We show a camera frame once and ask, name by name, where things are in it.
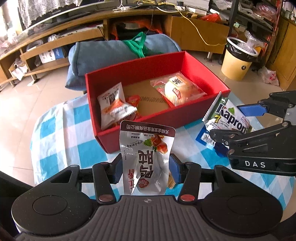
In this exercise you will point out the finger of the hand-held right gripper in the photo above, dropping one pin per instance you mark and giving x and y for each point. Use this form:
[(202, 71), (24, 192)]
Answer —
[(252, 110), (226, 136)]

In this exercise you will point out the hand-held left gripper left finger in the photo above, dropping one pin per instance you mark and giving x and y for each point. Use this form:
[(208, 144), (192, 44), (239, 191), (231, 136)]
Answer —
[(116, 170)]

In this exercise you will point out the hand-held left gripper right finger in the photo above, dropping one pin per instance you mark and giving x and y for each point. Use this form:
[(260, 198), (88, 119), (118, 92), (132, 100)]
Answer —
[(175, 170)]

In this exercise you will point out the beige snack packet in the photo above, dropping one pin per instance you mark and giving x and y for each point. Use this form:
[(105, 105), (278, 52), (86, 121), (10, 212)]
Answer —
[(171, 184)]

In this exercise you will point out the green wafer packet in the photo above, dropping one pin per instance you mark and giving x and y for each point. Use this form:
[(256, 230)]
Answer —
[(229, 113)]

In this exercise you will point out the silver snack packet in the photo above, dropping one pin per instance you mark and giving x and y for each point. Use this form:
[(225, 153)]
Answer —
[(145, 162)]

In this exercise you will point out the red cardboard box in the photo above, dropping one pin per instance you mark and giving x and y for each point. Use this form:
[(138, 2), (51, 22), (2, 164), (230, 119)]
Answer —
[(148, 136)]

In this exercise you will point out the white orange snack packet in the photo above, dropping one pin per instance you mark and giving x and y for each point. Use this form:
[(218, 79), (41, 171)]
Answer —
[(113, 104)]

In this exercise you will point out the clear bun packet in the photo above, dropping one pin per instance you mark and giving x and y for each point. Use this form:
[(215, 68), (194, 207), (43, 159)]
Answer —
[(178, 89)]

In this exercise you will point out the white plastic bag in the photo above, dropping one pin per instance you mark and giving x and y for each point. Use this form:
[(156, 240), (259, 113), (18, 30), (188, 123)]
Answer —
[(269, 76)]

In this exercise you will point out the yellow trash bin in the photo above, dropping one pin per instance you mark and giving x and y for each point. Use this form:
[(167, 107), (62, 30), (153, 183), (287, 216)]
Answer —
[(233, 67)]

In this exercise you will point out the blue white checkered tablecloth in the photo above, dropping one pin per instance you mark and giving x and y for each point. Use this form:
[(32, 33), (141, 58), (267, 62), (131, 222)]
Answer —
[(69, 143)]

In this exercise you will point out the wooden cabinet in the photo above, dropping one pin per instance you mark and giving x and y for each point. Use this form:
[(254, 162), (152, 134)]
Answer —
[(289, 58)]

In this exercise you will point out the brown cardboard insert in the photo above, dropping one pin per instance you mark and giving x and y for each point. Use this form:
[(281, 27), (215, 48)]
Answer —
[(148, 102)]

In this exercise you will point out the wooden television stand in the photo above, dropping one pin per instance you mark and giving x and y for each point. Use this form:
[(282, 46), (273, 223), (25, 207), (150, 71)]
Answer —
[(198, 32)]

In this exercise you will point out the black metal rack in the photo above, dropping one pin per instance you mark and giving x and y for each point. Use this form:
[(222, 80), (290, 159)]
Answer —
[(233, 16)]

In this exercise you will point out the red plastic bag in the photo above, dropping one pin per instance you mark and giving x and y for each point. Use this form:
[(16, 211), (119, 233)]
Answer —
[(211, 18)]

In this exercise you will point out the rolled blue blanket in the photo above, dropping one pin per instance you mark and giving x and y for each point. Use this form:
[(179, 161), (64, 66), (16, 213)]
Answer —
[(99, 55)]

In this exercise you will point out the white blue carton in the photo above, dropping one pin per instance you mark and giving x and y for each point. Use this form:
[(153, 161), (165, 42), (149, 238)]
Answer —
[(49, 55)]

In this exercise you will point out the white power strip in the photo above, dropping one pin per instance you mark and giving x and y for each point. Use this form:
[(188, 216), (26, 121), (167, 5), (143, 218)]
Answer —
[(126, 7)]

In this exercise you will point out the black television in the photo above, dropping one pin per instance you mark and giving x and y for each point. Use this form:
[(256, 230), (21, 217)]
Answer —
[(57, 11)]

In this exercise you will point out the white lace cloth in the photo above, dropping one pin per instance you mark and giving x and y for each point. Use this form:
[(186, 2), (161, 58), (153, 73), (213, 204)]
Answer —
[(46, 5)]

